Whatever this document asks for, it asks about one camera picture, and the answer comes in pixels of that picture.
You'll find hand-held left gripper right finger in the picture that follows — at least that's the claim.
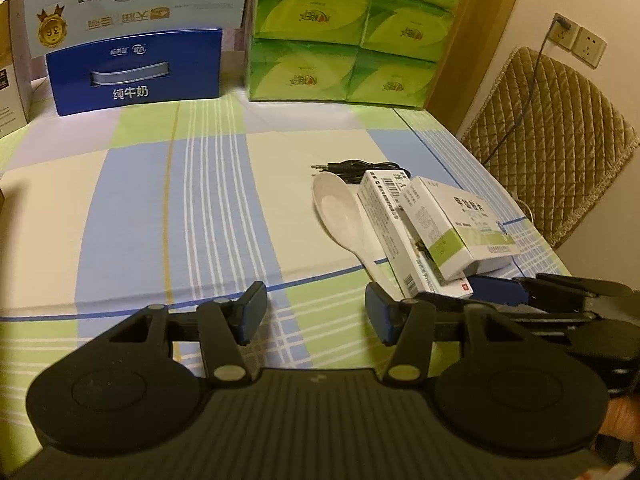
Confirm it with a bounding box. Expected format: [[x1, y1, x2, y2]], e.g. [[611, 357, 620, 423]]
[[364, 281, 527, 387]]

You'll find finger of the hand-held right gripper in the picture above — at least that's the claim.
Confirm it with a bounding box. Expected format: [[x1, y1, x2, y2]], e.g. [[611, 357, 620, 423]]
[[470, 272, 635, 312], [415, 293, 600, 343]]

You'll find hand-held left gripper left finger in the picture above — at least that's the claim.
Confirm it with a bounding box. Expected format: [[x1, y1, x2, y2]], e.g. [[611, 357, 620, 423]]
[[107, 280, 268, 387]]

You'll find white medicine box green end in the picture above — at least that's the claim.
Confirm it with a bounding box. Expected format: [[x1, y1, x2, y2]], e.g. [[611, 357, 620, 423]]
[[400, 177, 516, 282]]

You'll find white long medicine box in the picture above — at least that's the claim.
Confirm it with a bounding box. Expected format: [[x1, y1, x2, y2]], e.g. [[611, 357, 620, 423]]
[[357, 169, 474, 299]]

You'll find plaid tablecloth desktop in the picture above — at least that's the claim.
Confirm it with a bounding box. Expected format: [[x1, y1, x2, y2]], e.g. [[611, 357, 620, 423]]
[[0, 94, 587, 392]]

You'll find person's right hand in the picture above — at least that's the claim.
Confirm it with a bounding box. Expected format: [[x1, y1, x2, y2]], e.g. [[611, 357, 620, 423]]
[[606, 396, 640, 442]]

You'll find white plastic spoon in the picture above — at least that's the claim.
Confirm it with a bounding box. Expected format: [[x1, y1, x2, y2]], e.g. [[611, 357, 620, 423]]
[[312, 173, 389, 267]]

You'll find quilted tan chair cushion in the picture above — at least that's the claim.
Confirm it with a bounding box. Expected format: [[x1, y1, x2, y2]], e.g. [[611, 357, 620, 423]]
[[459, 46, 640, 249]]

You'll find wooden door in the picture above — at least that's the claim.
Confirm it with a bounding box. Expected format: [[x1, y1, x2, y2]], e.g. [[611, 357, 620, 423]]
[[425, 0, 530, 133]]

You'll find dark blue milk carton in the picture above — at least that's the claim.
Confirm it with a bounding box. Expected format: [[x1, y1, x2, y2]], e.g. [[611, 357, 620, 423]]
[[45, 27, 224, 117]]

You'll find stack of green tissue packs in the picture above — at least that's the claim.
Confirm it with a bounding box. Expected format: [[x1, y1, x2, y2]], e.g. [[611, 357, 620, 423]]
[[244, 0, 469, 111]]

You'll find light blue milk carton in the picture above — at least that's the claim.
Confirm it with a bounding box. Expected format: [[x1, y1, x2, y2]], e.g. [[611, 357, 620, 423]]
[[22, 0, 254, 62]]

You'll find beige box with black label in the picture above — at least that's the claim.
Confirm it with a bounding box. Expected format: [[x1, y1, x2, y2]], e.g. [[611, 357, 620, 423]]
[[0, 0, 34, 139]]

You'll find black audio jack cable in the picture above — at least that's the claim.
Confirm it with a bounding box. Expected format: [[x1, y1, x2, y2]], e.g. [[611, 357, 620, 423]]
[[310, 160, 412, 187]]

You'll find black power cable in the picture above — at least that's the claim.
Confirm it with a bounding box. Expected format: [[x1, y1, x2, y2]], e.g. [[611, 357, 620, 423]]
[[479, 15, 574, 167]]

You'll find white wall socket with plug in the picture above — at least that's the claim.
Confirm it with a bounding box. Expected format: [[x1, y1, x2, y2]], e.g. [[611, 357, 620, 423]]
[[545, 12, 581, 51]]

